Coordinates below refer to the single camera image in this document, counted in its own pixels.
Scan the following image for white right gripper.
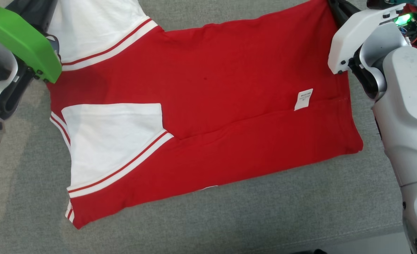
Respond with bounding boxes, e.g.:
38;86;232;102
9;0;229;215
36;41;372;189
327;0;407;75

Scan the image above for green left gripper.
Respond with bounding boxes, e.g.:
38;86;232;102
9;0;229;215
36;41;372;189
0;0;63;84

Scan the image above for red shirt white sleeves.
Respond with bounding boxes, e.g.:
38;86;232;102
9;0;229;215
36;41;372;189
47;0;363;230

